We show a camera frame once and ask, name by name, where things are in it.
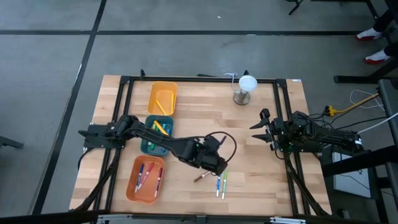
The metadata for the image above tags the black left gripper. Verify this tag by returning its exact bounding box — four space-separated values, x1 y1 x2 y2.
185 139 229 176

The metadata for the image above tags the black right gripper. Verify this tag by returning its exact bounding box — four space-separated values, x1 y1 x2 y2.
249 108 297 154

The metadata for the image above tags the white marker green cap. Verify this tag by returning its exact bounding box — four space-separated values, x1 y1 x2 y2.
221 170 229 200

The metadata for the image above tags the brown marker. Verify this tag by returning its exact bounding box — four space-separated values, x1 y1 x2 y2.
193 170 213 184

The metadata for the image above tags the white marker pink label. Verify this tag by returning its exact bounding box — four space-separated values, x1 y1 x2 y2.
137 162 155 190

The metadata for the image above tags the yellow Sharpie highlighter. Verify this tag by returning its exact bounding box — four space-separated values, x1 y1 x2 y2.
153 120 170 136

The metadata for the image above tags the dark blue marker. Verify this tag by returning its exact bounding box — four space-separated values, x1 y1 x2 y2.
134 163 146 194

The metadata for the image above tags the white mushroom lamp brass base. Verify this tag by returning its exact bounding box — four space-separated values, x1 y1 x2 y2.
233 75 259 106

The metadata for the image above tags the dark green plastic bin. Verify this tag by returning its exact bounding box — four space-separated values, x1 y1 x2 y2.
140 114 175 157

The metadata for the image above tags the orange plastic bin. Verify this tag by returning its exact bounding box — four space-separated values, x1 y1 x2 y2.
125 154 165 205

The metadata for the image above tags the black beam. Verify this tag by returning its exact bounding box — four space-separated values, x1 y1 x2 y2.
322 145 398 178

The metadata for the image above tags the white box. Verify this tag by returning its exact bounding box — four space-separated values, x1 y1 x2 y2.
331 152 373 198

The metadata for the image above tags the yellow plastic bin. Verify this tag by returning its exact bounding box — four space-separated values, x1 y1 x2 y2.
146 81 178 118

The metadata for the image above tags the black furniture base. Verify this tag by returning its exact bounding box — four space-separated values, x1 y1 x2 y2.
334 57 398 84

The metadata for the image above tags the person's white red shoe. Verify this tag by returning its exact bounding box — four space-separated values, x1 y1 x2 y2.
356 27 382 42
364 49 391 65

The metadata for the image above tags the person's leg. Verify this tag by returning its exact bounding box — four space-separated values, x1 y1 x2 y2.
382 42 398 57
372 8 398 33

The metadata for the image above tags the black bar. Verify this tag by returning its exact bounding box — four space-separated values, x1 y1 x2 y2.
0 210 109 224

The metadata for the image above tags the dark chair base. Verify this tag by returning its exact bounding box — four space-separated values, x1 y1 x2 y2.
0 135 25 151

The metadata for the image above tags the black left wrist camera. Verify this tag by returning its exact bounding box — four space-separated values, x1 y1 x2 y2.
203 136 222 151

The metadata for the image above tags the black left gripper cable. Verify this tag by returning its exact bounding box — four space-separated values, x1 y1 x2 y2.
205 131 238 163

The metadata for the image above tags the white lamp cable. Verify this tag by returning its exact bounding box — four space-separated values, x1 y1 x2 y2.
222 72 239 91

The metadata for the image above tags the yellow extension cord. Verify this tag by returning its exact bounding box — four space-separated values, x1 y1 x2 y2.
325 92 381 118

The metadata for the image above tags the silver bracket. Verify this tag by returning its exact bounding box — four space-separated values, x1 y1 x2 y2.
269 217 307 224
96 213 135 224

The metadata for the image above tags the black aluminium table frame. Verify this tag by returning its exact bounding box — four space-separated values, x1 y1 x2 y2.
70 68 332 218

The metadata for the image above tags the thin white cable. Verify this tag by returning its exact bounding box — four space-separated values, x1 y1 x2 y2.
349 89 386 110

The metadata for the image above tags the thick white cable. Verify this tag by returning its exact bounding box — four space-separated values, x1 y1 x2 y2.
356 111 398 135

